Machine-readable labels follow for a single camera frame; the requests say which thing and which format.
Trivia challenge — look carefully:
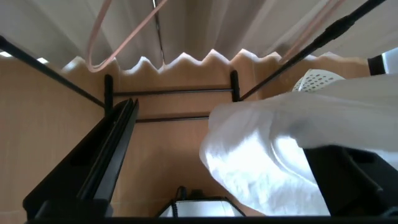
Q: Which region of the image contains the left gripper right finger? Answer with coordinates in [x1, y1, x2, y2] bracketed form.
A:
[303, 145, 398, 217]

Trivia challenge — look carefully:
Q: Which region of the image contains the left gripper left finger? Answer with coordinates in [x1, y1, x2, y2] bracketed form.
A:
[23, 98, 140, 218]

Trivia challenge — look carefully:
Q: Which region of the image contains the white printed t-shirt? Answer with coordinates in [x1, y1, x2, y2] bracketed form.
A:
[198, 73, 398, 217]

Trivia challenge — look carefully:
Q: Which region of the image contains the pink clothes hanger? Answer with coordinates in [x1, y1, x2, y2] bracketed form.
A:
[85, 0, 169, 73]

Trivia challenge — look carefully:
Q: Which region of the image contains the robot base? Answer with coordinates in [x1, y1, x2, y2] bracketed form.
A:
[158, 185, 246, 218]

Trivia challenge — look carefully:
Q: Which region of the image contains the black clothes rack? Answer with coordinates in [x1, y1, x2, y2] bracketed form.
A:
[0, 0, 388, 124]

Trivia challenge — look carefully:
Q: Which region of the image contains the white laundry basket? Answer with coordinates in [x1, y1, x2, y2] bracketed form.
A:
[291, 68, 346, 93]

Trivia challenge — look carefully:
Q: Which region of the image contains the beige curtain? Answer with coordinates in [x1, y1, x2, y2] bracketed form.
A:
[0, 0, 398, 71]

